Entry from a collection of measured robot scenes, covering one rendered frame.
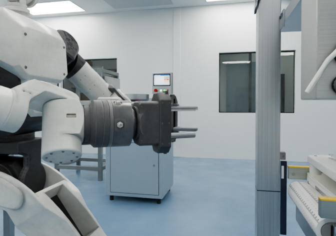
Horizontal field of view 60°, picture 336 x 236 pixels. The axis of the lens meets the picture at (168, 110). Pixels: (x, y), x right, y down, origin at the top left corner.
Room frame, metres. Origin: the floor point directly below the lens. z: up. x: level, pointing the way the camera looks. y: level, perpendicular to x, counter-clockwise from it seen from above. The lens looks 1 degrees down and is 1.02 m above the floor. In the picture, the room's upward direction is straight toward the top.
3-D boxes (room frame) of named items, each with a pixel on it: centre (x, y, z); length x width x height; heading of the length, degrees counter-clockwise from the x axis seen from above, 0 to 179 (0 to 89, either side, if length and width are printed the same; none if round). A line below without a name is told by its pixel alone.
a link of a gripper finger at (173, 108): (0.60, -0.03, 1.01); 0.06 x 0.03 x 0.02; 110
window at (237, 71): (5.44, -1.64, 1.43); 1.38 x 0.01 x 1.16; 77
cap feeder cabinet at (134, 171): (3.26, 0.30, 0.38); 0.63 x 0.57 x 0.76; 77
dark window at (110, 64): (6.18, 1.65, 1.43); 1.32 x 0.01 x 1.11; 77
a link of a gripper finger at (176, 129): (0.76, -0.05, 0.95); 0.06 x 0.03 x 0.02; 70
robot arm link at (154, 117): (0.57, 0.06, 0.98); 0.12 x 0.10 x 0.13; 110
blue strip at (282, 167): (0.78, -0.31, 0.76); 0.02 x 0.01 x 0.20; 78
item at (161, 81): (3.35, 0.06, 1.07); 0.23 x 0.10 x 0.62; 77
